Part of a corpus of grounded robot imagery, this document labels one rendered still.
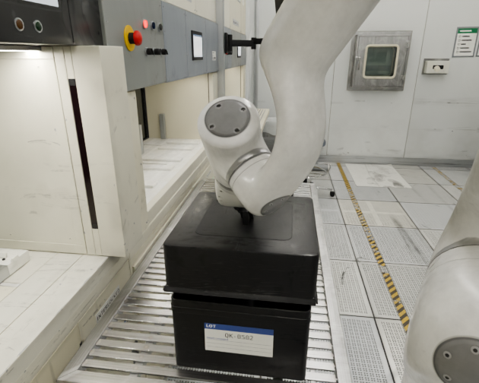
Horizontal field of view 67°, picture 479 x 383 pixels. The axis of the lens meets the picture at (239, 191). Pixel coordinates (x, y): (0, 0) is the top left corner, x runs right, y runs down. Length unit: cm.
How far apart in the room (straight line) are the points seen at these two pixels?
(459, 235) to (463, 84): 486
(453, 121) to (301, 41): 498
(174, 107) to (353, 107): 308
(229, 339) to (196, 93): 178
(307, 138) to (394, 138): 477
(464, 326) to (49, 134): 91
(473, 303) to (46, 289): 85
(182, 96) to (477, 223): 205
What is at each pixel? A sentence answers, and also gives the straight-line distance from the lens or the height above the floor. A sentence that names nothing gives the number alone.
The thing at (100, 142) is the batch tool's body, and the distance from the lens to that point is 94.
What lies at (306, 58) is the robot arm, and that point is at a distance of 44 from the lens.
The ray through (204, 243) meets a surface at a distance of 68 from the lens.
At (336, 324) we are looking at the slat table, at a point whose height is 76.
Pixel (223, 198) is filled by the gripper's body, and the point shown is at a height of 113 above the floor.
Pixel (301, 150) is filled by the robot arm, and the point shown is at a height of 128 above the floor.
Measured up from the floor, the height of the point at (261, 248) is 106.
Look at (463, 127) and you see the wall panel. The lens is 544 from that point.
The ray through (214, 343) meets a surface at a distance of 80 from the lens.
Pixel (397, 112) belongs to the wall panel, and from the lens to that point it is 513.
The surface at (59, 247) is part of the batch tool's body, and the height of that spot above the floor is 89.
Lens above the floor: 138
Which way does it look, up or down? 21 degrees down
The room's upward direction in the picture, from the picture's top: straight up
